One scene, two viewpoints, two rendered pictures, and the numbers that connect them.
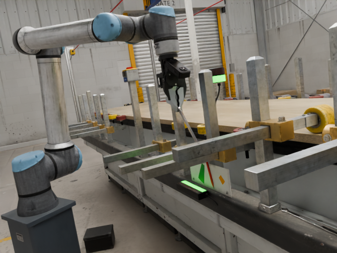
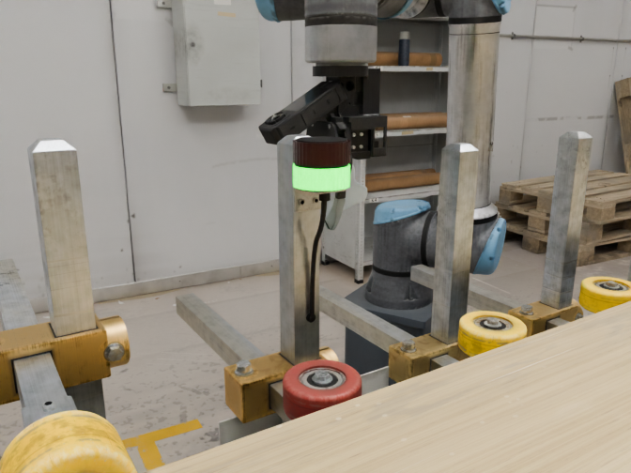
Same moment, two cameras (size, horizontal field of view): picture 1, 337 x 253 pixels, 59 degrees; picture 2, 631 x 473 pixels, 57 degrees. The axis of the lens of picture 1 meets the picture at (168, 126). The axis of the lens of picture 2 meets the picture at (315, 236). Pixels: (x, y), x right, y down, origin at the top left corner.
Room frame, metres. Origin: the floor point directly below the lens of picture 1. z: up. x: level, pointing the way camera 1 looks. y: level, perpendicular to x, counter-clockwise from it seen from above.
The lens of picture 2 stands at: (1.00, -0.79, 1.20)
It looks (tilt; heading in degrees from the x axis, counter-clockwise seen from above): 16 degrees down; 83
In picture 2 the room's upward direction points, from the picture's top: straight up
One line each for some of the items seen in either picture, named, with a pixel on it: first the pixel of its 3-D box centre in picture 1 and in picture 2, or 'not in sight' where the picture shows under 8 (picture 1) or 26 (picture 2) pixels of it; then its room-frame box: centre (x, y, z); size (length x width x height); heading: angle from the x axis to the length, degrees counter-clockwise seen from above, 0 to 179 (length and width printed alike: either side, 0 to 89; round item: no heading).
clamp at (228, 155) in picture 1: (219, 151); (284, 380); (1.04, -0.17, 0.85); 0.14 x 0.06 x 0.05; 26
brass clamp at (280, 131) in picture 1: (268, 129); (51, 356); (0.81, -0.27, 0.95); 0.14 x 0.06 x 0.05; 26
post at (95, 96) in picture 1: (99, 121); not in sight; (2.63, 0.60, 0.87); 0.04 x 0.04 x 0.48; 26
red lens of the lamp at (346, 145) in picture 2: (216, 72); (321, 151); (1.07, -0.20, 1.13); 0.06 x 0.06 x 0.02
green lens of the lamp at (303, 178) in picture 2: (216, 79); (321, 175); (1.07, -0.20, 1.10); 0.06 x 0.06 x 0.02
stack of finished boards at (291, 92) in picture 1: (263, 98); not in sight; (9.27, -3.05, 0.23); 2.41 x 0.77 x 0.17; 114
